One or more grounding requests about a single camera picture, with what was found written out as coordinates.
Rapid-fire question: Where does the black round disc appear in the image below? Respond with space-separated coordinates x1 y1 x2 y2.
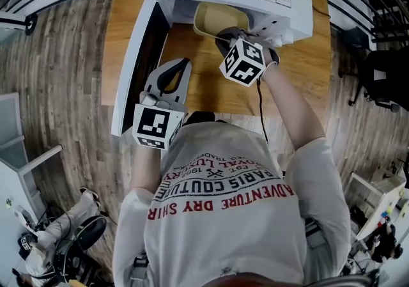
24 13 38 36

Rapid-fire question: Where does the person's right forearm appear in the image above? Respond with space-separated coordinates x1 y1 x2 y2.
260 62 327 153

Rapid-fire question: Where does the wooden table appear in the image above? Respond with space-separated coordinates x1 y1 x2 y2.
104 0 332 118

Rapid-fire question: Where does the black round stool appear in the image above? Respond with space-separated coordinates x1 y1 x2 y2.
72 214 108 252

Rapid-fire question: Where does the black cable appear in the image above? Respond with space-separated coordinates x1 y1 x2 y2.
256 78 270 145

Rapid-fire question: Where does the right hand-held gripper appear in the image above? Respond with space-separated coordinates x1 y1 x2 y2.
215 26 281 88

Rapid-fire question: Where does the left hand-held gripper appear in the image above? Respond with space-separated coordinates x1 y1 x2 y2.
132 58 193 151

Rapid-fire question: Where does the person's white printed shirt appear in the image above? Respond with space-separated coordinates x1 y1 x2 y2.
112 121 351 287

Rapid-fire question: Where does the yellow bowl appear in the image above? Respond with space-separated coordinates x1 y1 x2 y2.
192 2 251 39

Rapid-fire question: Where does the white frame desk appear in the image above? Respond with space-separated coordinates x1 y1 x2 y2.
0 91 64 219

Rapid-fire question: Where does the person's left forearm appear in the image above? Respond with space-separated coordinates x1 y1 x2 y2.
128 146 164 191

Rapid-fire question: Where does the white side table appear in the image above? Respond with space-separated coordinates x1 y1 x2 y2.
344 169 409 242

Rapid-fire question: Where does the black office chair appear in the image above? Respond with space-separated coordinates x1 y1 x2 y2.
348 50 409 114

